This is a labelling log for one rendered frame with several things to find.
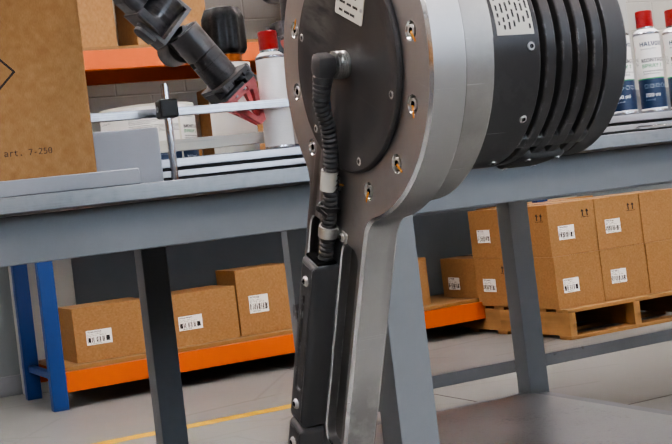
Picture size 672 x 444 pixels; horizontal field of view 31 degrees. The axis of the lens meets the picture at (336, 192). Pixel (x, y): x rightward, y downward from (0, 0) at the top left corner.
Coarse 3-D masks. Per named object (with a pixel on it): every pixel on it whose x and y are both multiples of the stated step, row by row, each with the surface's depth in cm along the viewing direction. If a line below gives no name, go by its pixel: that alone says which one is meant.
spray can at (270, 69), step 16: (272, 32) 209; (272, 48) 209; (256, 64) 209; (272, 64) 208; (272, 80) 208; (272, 96) 208; (272, 112) 208; (288, 112) 209; (272, 128) 208; (288, 128) 208; (272, 144) 208; (288, 144) 208
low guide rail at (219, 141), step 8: (208, 136) 208; (216, 136) 208; (224, 136) 209; (232, 136) 209; (240, 136) 210; (248, 136) 211; (256, 136) 211; (160, 144) 204; (176, 144) 205; (184, 144) 206; (192, 144) 206; (200, 144) 207; (208, 144) 207; (216, 144) 208; (224, 144) 209; (232, 144) 209; (240, 144) 210; (248, 144) 211
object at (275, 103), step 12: (180, 108) 198; (192, 108) 199; (204, 108) 200; (216, 108) 200; (228, 108) 201; (240, 108) 202; (252, 108) 203; (264, 108) 204; (96, 120) 192; (108, 120) 193; (120, 120) 194
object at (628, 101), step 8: (632, 64) 240; (632, 72) 239; (624, 80) 238; (632, 80) 239; (624, 88) 238; (632, 88) 239; (624, 96) 238; (632, 96) 239; (624, 104) 238; (632, 104) 239; (616, 112) 239; (624, 112) 238; (632, 112) 238
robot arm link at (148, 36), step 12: (180, 0) 201; (180, 12) 204; (144, 24) 198; (180, 24) 201; (144, 36) 199; (156, 36) 199; (168, 36) 200; (156, 48) 210; (168, 48) 206; (168, 60) 209; (180, 60) 207
